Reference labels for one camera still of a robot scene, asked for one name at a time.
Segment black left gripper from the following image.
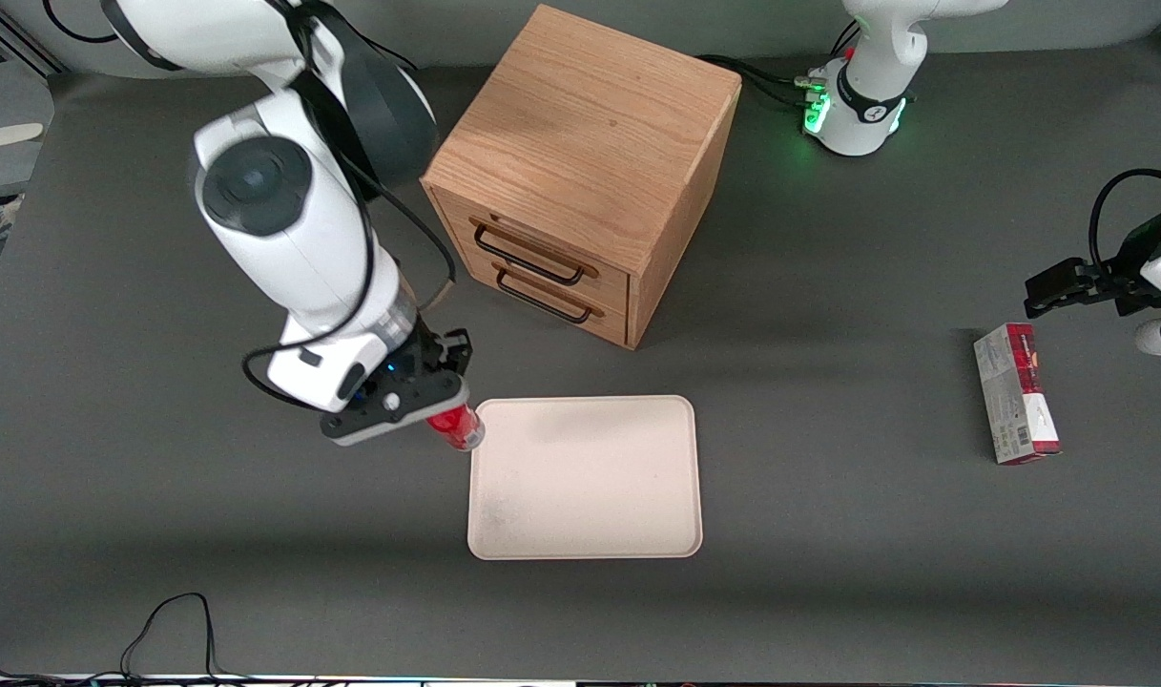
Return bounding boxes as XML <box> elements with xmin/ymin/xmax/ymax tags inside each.
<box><xmin>1023</xmin><ymin>212</ymin><xmax>1161</xmax><ymax>320</ymax></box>

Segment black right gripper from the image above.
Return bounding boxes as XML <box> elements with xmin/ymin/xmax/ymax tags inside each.
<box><xmin>320</xmin><ymin>328</ymin><xmax>474</xmax><ymax>448</ymax></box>

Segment red coke bottle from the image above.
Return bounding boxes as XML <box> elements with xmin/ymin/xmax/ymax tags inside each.
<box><xmin>425</xmin><ymin>403</ymin><xmax>487</xmax><ymax>452</ymax></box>

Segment beige rectangular tray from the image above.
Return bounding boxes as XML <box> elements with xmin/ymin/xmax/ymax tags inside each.
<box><xmin>466</xmin><ymin>395</ymin><xmax>704</xmax><ymax>561</ymax></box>

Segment grey and red carton box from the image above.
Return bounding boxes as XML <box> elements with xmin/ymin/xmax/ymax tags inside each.
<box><xmin>973</xmin><ymin>323</ymin><xmax>1063</xmax><ymax>466</ymax></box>

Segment wooden drawer front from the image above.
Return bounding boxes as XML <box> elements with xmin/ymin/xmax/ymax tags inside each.
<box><xmin>454</xmin><ymin>250</ymin><xmax>630</xmax><ymax>347</ymax></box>
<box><xmin>432</xmin><ymin>189</ymin><xmax>632</xmax><ymax>308</ymax></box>

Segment wooden drawer cabinet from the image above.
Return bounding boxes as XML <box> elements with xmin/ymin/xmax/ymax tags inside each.
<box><xmin>420</xmin><ymin>4</ymin><xmax>743</xmax><ymax>351</ymax></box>

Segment grey chair seat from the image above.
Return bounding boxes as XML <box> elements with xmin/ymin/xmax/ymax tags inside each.
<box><xmin>0</xmin><ymin>61</ymin><xmax>56</xmax><ymax>201</ymax></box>

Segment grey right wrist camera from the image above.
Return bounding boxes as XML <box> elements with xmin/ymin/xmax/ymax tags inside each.
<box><xmin>267</xmin><ymin>334</ymin><xmax>373</xmax><ymax>414</ymax></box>

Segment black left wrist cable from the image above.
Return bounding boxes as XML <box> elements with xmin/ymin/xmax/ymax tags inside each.
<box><xmin>1089</xmin><ymin>168</ymin><xmax>1161</xmax><ymax>280</ymax></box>

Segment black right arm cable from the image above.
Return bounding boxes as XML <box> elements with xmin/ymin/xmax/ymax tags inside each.
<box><xmin>242</xmin><ymin>0</ymin><xmax>458</xmax><ymax>413</ymax></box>

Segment black metal drawer handle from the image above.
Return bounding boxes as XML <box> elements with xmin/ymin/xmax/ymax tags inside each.
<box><xmin>472</xmin><ymin>221</ymin><xmax>587</xmax><ymax>286</ymax></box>
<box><xmin>495</xmin><ymin>269</ymin><xmax>596</xmax><ymax>324</ymax></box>

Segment black looped table cable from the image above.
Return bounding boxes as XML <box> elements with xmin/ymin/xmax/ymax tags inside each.
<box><xmin>0</xmin><ymin>592</ymin><xmax>257</xmax><ymax>687</ymax></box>

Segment black left arm base cables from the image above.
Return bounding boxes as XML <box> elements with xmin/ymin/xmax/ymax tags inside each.
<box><xmin>696</xmin><ymin>19</ymin><xmax>862</xmax><ymax>108</ymax></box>

